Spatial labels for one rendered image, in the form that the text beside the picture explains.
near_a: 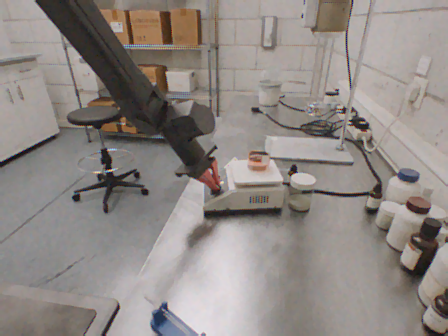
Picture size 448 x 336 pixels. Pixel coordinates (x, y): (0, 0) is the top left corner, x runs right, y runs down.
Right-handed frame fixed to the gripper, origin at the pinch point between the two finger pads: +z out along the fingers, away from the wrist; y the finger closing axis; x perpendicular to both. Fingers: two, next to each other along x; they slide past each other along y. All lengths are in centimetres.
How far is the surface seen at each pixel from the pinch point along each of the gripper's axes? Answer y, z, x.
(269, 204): 4.2, 10.0, -9.1
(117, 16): 135, -73, 189
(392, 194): 19.8, 21.0, -30.3
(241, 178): 4.0, 1.1, -5.5
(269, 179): 7.3, 4.4, -10.3
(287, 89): 210, 65, 112
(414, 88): 61, 16, -29
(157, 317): -29.6, -1.5, -12.9
